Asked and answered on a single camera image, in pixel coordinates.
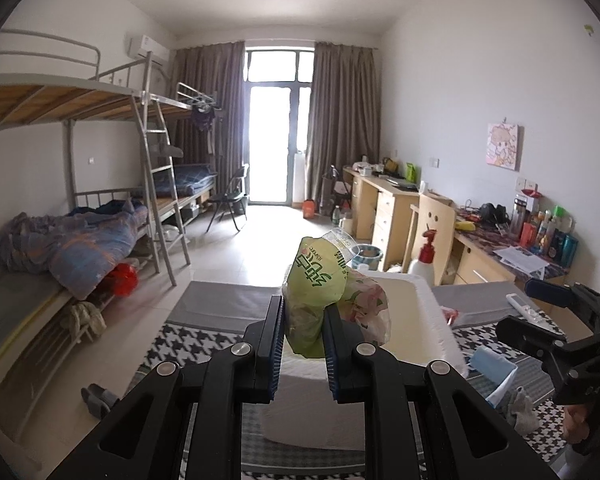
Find blue patterned quilt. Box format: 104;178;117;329
0;205;148;298

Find crumpled white plastic bag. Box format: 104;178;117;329
505;385;546;433

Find light blue packet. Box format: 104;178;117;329
470;345;518;406

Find white spray bottle red top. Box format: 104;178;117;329
407;230;438;286

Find brown curtain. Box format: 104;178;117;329
307;41;381;211
172;41;246;201

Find glass balcony door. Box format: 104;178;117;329
243;47;315;206

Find dark hanging clothes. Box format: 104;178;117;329
190;102;218;136

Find white air conditioner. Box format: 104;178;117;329
126;34;171;63

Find dark blue bedding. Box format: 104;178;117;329
172;164;218;196

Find row of toiletry bottles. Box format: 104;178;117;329
512;192;578;266

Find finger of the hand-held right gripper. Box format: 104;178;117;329
525;278;600;333
496;316;581;361

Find houndstooth table cloth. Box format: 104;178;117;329
125;280;600;480

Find person's right hand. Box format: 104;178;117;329
561;402;593;447

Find black folding chair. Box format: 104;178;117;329
206;164;251;233

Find yellowish cloth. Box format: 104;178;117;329
60;301;107;343

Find black bag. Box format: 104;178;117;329
480;203;511;226

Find folding chair by curtain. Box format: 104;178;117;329
325;165;353;211

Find white foam box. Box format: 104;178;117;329
262;270;468;453

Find floral plastic bag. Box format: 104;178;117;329
337;270;392;348

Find grey metal bunk bed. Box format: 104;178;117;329
145;82;221;226
0;30;191;441

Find red plastic bag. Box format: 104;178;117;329
111;262;138;298

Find pair of grey slippers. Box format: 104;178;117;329
81;383;121;418

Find blue waste bin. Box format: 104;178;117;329
352;244;383;271

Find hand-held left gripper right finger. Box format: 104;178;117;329
321;305;561;480

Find wooden chair with smiley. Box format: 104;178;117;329
402;191;457;286

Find grey metal bed ladder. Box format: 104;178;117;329
130;55;191;286

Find light wooden desk patterned cover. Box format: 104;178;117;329
450;210;581;311

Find pink wall picture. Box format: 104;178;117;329
486;121;523;171

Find water bottles on floor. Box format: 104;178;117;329
330;205;353;233

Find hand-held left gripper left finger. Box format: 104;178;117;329
47;294;285;480

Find green plastic bag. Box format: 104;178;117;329
281;228;358;358

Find white remote control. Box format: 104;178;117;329
506;292;553;328

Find light wooden desk with drawers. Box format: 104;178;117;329
342;165;421;261

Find white printed papers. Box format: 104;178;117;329
492;245;551;273

